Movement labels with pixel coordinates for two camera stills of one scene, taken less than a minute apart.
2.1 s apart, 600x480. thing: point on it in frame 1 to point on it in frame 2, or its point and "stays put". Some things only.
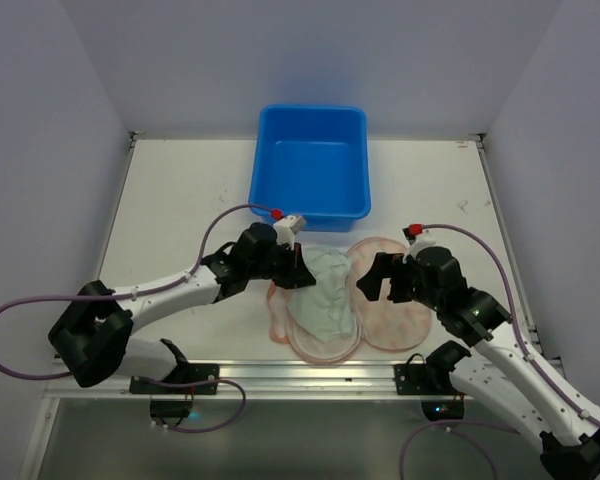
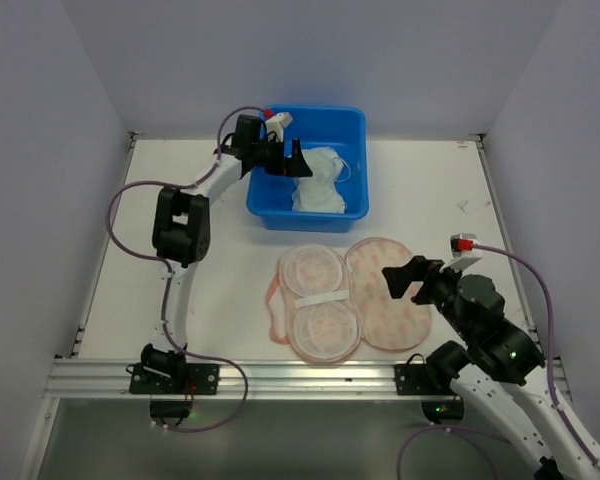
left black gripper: x=287 y=265 to x=279 y=158
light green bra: x=325 y=309 to x=318 y=192
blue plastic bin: x=311 y=161 stays put
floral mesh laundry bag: x=382 y=324 stays put
